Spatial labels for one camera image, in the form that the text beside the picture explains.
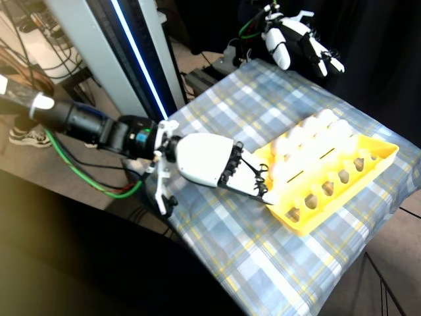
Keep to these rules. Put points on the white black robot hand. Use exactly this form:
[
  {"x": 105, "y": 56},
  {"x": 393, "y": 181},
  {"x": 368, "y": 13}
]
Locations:
[
  {"x": 279, "y": 46},
  {"x": 204, "y": 158}
]

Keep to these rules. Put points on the yellow egg carton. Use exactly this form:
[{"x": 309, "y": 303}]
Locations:
[{"x": 368, "y": 146}]

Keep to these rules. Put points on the grey metal clamp device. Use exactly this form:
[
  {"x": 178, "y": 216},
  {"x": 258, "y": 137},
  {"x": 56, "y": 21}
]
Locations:
[{"x": 230, "y": 54}]

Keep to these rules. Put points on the black equipment box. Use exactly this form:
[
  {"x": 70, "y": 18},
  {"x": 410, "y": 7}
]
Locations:
[{"x": 195, "y": 80}]

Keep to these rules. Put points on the black curtain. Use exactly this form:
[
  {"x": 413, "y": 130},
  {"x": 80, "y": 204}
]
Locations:
[{"x": 378, "y": 49}]

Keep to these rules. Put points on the blue plaid table cloth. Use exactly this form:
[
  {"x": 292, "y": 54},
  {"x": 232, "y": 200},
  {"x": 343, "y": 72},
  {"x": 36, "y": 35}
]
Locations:
[{"x": 230, "y": 256}]

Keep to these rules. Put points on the grey column with blue light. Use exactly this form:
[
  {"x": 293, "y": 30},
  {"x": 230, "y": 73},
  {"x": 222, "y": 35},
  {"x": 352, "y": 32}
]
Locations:
[{"x": 92, "y": 49}]

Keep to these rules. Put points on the person's white shoe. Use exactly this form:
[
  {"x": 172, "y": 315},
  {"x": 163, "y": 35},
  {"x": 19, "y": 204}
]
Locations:
[{"x": 29, "y": 137}]

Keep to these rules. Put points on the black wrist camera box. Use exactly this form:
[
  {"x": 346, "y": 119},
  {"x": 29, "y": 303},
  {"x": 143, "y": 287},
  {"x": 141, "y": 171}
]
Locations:
[{"x": 171, "y": 201}]

